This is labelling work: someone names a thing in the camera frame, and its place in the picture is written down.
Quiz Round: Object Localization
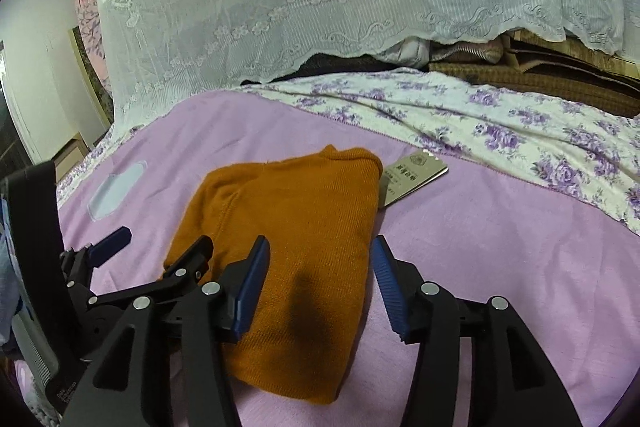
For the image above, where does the wooden cabinet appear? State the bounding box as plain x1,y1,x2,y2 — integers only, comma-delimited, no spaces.
52,132,91,182

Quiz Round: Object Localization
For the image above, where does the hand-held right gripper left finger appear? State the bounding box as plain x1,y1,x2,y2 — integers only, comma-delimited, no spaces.
60,235,271,427

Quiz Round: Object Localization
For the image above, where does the white purple floral bed sheet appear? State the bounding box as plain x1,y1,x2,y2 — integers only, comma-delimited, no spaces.
55,72,640,235

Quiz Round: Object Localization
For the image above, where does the orange knit sweater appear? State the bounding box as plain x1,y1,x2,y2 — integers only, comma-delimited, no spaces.
159,145,384,405

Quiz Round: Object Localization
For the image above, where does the grey striped folded garment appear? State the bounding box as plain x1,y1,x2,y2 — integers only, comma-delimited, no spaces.
427,39,506,65

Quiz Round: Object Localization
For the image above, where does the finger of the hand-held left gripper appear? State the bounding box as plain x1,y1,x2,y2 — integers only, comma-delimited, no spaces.
82,235,215,308
60,227,132,303

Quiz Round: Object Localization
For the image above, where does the white patch on blanket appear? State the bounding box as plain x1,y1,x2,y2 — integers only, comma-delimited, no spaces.
87,160,148,222

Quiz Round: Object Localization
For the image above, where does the pink floral cloth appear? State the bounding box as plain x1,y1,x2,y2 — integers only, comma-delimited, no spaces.
74,0,113,122

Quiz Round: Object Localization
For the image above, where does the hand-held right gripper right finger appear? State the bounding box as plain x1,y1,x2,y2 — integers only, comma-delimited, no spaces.
371,235,583,427

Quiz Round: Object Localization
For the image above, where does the paper clothing tag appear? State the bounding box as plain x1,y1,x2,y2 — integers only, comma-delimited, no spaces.
377,149,449,210

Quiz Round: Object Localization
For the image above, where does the pink blanket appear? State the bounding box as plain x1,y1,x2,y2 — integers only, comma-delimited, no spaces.
15,89,640,427

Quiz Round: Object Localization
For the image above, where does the stack of brown folded blankets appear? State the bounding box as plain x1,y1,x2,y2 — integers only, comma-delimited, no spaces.
427,32,640,118

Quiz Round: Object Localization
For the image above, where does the white folded garment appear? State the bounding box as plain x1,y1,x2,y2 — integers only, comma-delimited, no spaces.
377,36,433,68

